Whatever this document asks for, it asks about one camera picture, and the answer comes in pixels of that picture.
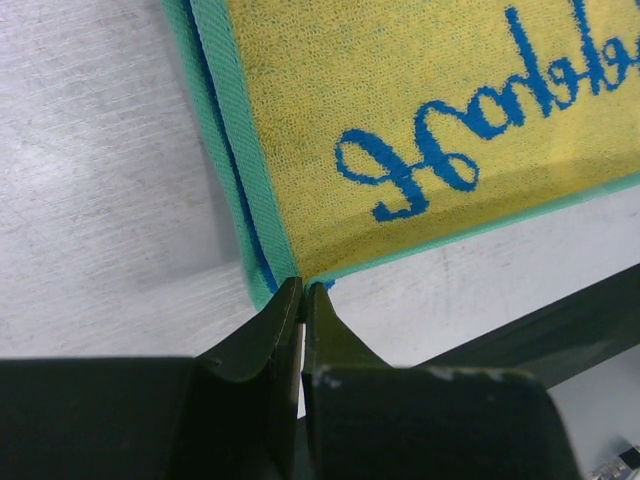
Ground green teal towel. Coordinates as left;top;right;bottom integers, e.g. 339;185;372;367
164;1;639;308

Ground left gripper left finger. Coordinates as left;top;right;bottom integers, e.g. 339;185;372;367
1;278;303;479

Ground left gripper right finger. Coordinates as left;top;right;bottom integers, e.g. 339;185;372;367
302;283;580;479

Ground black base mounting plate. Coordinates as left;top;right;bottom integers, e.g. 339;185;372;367
423;265;639;388

